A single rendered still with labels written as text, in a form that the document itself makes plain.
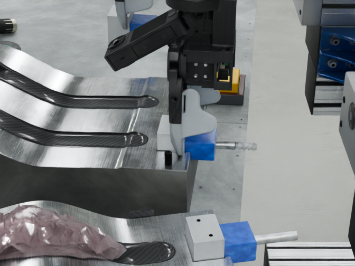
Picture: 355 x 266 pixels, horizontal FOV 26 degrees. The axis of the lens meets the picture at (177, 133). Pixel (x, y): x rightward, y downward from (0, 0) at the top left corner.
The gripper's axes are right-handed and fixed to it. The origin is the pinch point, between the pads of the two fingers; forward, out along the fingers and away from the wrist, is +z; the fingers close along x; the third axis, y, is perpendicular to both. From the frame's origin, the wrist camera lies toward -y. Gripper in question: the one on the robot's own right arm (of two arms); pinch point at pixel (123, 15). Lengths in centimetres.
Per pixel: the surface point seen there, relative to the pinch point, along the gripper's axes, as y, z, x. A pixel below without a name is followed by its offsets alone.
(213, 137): 17.2, 4.5, -29.9
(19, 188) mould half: -8.0, 10.2, -36.2
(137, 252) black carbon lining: 9.7, 9.8, -48.0
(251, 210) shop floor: 23, 95, 77
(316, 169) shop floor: 44, 95, 103
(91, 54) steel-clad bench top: -9.9, 15.0, 15.9
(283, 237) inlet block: 27, 9, -44
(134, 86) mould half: 3.7, 6.2, -13.3
